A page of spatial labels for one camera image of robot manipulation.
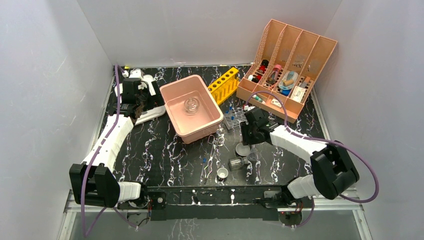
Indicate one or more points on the yellow test tube rack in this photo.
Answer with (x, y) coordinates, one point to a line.
(224, 86)

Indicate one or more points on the metal wire tongs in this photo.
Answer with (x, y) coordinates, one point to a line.
(215, 142)

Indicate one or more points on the clear glass bottle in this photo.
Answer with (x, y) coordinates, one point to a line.
(237, 163)

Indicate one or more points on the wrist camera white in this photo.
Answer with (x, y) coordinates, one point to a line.
(136, 73)
(247, 108)

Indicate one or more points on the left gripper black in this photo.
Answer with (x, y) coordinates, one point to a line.
(150, 105)

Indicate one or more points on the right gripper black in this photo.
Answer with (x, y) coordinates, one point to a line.
(245, 139)

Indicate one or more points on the clear acrylic tube rack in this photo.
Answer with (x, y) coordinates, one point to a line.
(239, 115)

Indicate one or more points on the red black bottle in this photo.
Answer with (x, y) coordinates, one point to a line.
(263, 66)

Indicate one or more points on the white bin lid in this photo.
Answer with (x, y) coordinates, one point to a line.
(156, 105)

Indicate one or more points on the pink plastic bin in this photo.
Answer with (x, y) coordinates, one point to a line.
(191, 127)

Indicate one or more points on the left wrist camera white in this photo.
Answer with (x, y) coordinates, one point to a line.
(136, 73)

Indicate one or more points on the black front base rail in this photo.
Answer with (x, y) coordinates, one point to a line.
(217, 202)

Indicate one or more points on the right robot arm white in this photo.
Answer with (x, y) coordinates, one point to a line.
(333, 170)

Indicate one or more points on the green white tube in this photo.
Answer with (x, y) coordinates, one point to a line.
(257, 98)

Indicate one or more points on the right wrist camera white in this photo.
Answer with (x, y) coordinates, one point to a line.
(247, 108)

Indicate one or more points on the blue cap tube on table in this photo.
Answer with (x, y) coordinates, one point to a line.
(204, 161)

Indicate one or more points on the clear plastic funnel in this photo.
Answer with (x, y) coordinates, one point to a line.
(254, 155)

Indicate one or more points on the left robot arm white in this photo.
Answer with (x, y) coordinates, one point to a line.
(92, 181)

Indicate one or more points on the white label box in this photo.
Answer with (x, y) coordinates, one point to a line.
(298, 94)

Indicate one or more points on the pink desk organizer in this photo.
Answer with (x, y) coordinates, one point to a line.
(295, 49)

